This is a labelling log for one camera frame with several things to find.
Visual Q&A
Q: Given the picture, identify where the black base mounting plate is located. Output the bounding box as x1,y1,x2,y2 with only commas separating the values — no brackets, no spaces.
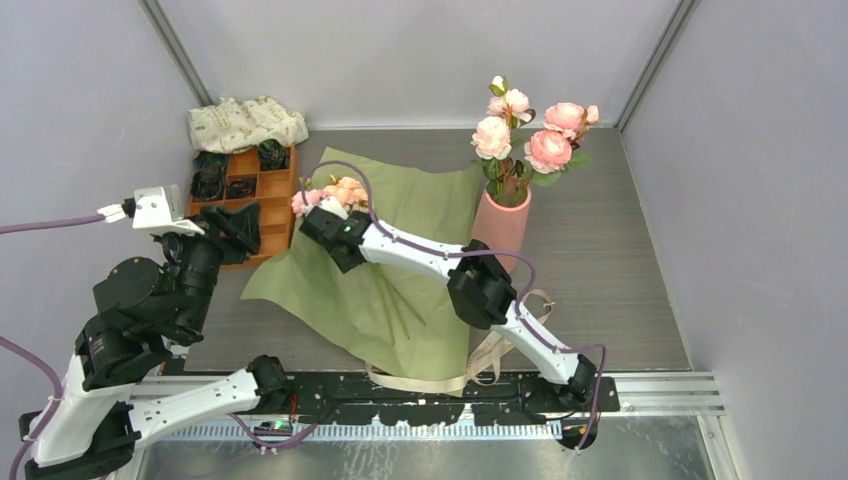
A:
238,371,591,426

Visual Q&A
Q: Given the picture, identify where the pink cylindrical vase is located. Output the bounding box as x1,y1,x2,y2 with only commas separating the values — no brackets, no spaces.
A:
471,189,532,253

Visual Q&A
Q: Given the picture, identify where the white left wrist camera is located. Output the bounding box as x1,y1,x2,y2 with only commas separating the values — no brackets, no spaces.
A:
97,184,205,236

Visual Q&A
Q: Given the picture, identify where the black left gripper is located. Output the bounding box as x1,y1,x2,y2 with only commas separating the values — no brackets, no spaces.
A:
164,199,265,336

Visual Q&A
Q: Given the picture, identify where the dark green rolled item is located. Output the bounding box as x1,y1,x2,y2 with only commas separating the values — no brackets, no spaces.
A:
256,139,290,171

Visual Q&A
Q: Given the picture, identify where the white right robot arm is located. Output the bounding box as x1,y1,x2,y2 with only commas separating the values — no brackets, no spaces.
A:
300,199,598,411

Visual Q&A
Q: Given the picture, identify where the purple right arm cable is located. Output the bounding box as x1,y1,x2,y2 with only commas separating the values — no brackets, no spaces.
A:
299,160,607,453

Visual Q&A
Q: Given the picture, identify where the beige ribbon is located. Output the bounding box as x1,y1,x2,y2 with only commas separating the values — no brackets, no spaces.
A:
365,292,513,396

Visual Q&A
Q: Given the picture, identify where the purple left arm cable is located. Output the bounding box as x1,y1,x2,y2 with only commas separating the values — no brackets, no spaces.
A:
0,213,319,480

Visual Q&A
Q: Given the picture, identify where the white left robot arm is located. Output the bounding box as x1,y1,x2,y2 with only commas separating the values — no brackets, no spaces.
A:
11,202,292,479

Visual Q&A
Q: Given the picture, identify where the pale pink single flower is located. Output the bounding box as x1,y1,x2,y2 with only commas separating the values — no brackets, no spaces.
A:
470,75,535,207

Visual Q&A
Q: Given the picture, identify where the orange wooden compartment tray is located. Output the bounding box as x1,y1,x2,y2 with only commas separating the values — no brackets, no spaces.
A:
187,145,298,268

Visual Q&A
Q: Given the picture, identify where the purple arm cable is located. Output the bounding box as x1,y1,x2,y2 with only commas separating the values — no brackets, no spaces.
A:
299,160,607,453
0,213,319,480

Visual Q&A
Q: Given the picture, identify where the deep pink flower stem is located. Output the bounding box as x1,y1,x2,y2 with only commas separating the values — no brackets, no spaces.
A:
514,102,600,203

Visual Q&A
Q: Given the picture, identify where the teal dark rolled item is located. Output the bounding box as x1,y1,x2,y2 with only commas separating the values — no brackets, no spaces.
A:
193,151,230,170

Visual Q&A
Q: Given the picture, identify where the cream printed cloth bag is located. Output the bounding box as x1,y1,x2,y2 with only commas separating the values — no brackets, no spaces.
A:
187,96,309,154

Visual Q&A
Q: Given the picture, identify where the dark rolled item in tray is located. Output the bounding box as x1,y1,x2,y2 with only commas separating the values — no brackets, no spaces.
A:
190,164,226,203

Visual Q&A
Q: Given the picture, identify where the pink flower bouquet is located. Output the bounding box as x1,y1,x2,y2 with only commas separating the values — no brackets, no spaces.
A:
291,176,426,340

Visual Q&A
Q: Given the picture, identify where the orange and green wrapping paper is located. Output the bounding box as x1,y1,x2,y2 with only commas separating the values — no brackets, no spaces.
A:
241,148,480,396

